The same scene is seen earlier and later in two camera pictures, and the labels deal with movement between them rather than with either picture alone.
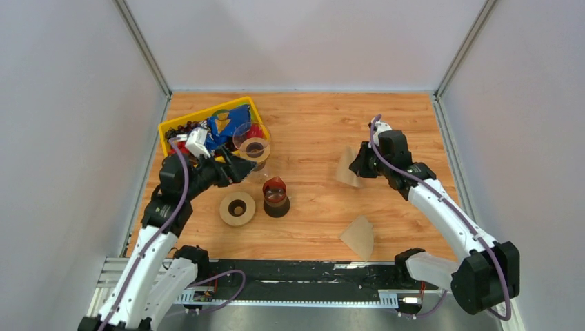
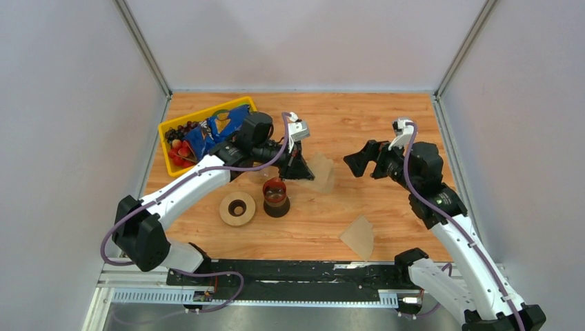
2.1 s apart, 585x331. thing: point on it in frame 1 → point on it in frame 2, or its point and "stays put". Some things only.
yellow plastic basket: x=254 y=116 stays put
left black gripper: x=234 y=170 → x=295 y=166
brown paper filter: x=359 y=236 stays put
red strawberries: x=181 y=147 stays put
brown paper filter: x=343 y=173 → x=322 y=167
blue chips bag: x=222 y=124 stays put
